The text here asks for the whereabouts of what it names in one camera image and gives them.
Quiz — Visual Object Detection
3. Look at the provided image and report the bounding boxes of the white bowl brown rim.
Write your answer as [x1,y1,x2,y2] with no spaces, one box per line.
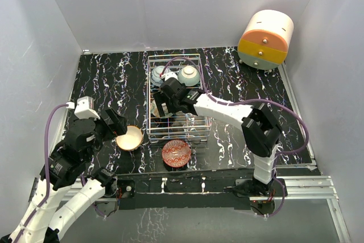
[116,125,143,151]

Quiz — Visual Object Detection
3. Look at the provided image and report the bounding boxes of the blue white patterned bowl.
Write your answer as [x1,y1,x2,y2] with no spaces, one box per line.
[150,65,165,87]

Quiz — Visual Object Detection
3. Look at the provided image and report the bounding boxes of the pale green bowl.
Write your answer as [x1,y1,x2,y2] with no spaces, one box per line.
[177,65,200,87]

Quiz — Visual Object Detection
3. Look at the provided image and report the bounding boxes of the cream bowl leaf pattern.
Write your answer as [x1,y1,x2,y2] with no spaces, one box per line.
[150,100,160,118]

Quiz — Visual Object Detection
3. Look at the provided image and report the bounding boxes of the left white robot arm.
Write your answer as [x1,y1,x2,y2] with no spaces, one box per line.
[1,108,127,242]

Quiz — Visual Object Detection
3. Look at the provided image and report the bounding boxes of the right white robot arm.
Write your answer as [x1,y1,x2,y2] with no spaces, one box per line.
[153,78,282,196]

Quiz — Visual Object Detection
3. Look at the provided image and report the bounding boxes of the red patterned bowl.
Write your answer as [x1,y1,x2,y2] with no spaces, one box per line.
[162,139,191,168]

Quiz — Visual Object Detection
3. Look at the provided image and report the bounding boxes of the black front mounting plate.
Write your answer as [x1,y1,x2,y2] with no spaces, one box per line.
[103,168,288,210]

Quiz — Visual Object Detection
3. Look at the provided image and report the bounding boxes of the pastel round drawer cabinet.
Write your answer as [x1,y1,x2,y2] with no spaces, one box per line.
[237,10,294,71]

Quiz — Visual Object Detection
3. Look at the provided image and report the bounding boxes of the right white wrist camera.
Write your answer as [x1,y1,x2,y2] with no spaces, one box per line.
[160,72,178,81]

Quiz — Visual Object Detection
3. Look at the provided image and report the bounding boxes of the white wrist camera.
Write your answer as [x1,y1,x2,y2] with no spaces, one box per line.
[160,72,178,81]
[66,96,100,120]

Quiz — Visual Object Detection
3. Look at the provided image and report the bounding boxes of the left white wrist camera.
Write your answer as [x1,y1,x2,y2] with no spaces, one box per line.
[66,96,100,120]

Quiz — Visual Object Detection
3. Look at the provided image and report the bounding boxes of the silver wire dish rack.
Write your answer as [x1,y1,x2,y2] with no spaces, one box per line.
[146,53,211,143]

